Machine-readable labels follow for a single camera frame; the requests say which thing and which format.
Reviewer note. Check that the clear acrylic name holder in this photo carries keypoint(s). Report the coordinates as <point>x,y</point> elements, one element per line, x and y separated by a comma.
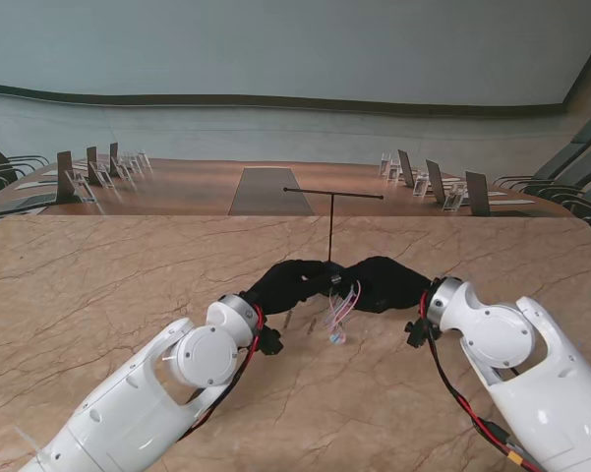
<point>394,170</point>
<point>124,169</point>
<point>421,186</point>
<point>455,197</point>
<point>102,176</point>
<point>384,164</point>
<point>81,189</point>
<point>140,161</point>

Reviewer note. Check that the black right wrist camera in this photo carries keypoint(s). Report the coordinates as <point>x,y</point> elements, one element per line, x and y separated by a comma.
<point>418,334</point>

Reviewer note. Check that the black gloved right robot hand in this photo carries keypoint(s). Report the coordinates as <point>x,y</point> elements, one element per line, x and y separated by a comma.
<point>388,285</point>

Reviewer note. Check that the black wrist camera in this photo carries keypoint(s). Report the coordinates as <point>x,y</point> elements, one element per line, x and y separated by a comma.
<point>418,334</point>
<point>269,341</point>

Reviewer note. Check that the grey table runner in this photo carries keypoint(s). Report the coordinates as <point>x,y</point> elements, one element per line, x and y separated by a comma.
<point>270,192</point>

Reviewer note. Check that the brown wooden conference table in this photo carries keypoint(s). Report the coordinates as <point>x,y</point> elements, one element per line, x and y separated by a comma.
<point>187,187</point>

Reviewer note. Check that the dark upright desk screen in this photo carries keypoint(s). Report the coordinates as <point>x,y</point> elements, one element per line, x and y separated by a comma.
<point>477,194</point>
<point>405,167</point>
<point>114,159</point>
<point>65,177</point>
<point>435,182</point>
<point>92,164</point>

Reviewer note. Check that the small grey tape strip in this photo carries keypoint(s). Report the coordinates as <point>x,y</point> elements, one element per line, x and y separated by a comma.
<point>288,319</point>

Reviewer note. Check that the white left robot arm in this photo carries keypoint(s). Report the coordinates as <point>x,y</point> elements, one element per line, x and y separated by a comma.
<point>128,398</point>

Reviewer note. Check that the white zip tie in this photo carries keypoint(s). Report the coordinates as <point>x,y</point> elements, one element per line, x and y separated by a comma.
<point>27,438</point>

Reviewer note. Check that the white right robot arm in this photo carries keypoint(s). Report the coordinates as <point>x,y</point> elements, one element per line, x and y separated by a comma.
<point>521,364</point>

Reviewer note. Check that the black T rack marble base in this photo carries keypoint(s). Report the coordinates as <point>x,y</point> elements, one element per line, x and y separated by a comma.
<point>333,194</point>

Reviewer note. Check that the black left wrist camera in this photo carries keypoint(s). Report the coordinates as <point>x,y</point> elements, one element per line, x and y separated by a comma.
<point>269,341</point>

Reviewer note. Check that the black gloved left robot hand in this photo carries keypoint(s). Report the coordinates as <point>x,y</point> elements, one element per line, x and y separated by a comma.
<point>285,290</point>

